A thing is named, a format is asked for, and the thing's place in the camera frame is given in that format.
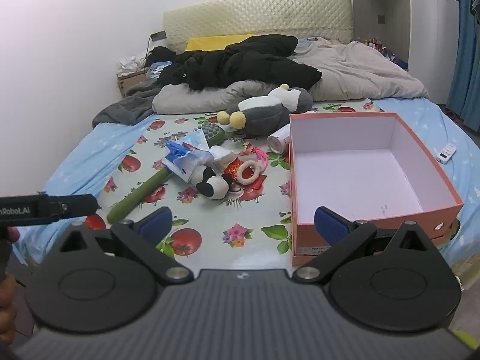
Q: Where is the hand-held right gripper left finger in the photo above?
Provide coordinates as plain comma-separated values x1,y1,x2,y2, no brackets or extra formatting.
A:
61,206,196,286

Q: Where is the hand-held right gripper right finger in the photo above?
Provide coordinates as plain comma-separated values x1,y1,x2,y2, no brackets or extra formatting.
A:
292,206,424,284

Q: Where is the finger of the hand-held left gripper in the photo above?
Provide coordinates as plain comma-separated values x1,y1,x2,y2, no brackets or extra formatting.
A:
47,194,103,221

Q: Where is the black white panda plush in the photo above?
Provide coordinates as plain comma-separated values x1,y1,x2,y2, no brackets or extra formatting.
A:
196,166,244,200

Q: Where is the blue white tissue packet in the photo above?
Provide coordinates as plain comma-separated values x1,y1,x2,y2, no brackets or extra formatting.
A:
161,139,211,181

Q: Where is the white face mask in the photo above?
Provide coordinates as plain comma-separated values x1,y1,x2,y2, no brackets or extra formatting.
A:
208,145,239,169

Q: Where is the white ring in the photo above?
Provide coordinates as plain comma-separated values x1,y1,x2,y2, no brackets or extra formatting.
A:
235,159,268,186

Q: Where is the red snack packet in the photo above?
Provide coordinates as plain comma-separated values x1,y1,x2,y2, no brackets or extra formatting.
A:
227,158,246,177

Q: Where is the person's left hand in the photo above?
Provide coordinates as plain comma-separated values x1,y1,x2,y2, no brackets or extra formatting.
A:
0,228,19,310

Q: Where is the green massage brush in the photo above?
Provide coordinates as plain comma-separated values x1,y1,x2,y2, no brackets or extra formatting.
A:
106,122,227,224

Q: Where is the light blue bed sheet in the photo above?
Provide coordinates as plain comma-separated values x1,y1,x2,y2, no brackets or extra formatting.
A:
11,99,480,271

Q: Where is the floral tomato print sheet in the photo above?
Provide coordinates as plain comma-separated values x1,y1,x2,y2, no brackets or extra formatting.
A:
101,97,387,267

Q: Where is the white cylindrical bottle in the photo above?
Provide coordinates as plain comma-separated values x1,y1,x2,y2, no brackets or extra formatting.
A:
266,124,292,154

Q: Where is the pink feather toy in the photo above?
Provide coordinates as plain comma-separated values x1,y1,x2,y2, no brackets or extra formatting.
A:
244,143,270,166

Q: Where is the dark grey blanket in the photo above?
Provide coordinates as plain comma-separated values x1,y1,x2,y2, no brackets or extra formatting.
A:
92,79,166,128

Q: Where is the grey penguin plush toy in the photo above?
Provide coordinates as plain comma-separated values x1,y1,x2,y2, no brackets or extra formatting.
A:
216,83,314,139

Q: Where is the brown cardboard box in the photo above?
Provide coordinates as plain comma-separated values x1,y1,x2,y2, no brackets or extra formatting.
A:
117,68,151,98

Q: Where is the white crumpled cloth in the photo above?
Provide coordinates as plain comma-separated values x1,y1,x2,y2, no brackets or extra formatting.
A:
117,55,148,77

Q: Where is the blue printed bag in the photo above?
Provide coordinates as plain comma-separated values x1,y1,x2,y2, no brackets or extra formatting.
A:
146,62,173,79

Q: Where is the beige duvet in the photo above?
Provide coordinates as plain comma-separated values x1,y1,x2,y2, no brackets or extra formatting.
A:
289,37,430,102

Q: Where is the black cloth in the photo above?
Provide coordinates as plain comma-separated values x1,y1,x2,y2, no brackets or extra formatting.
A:
144,46,177,67

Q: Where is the black jacket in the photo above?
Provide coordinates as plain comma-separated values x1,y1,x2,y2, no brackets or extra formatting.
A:
157,34,322,91

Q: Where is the row of small bottles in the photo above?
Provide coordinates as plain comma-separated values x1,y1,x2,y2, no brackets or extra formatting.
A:
356,37,398,62

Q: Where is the yellow pillow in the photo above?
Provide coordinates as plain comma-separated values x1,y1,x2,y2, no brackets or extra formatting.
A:
185,34,256,51

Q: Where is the blue curtain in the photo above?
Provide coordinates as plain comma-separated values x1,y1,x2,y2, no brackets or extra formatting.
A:
446,0,480,134

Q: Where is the cream quilted headboard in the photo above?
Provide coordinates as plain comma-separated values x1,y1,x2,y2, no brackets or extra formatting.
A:
163,0,353,51

